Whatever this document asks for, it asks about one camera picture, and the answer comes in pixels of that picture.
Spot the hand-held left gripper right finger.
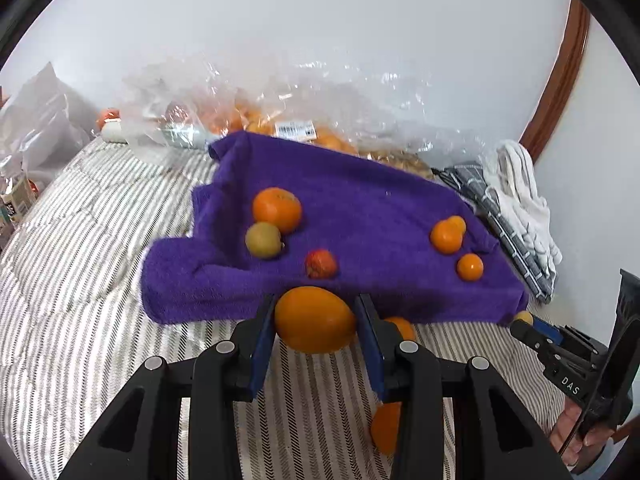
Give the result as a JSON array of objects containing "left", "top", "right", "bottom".
[{"left": 356, "top": 294, "right": 573, "bottom": 480}]

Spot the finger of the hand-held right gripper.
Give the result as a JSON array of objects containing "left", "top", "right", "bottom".
[
  {"left": 510, "top": 320, "right": 558, "bottom": 368},
  {"left": 530, "top": 316, "right": 596, "bottom": 356}
]

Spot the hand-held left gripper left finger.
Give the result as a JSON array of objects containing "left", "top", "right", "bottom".
[{"left": 57, "top": 294, "right": 277, "bottom": 480}]

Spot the large orange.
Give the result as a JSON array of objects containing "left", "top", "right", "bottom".
[
  {"left": 252, "top": 187, "right": 303, "bottom": 234},
  {"left": 274, "top": 286, "right": 358, "bottom": 355}
]

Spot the small red fruit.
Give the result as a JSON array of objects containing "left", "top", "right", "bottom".
[{"left": 305, "top": 249, "right": 338, "bottom": 280}]

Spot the purple towel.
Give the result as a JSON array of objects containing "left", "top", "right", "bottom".
[{"left": 140, "top": 130, "right": 530, "bottom": 326}]

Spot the clear bag of yellow fruits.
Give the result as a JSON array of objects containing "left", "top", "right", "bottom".
[{"left": 300, "top": 55, "right": 496, "bottom": 181}]

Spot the person's right hand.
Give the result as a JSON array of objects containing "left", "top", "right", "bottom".
[{"left": 550, "top": 402, "right": 631, "bottom": 476}]

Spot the grey checked folded cloth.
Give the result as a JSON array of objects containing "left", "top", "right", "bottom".
[{"left": 440, "top": 161, "right": 556, "bottom": 303}]

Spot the white striped towel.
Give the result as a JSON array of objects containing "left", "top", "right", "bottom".
[{"left": 482, "top": 140, "right": 563, "bottom": 281}]

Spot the striped quilt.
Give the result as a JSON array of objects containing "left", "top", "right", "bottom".
[{"left": 0, "top": 135, "right": 571, "bottom": 480}]

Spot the clear plastic bag of oranges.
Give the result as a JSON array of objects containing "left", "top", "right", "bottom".
[{"left": 122, "top": 52, "right": 361, "bottom": 156}]

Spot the white container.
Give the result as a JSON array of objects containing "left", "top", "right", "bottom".
[{"left": 101, "top": 119, "right": 128, "bottom": 143}]

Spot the small printed carton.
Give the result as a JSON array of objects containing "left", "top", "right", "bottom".
[{"left": 0, "top": 180, "right": 40, "bottom": 223}]

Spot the grey translucent plastic bag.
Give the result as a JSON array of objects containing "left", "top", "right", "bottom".
[{"left": 0, "top": 61, "right": 91, "bottom": 181}]

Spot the brown wooden door frame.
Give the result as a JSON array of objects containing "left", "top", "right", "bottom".
[{"left": 517, "top": 0, "right": 592, "bottom": 166}]

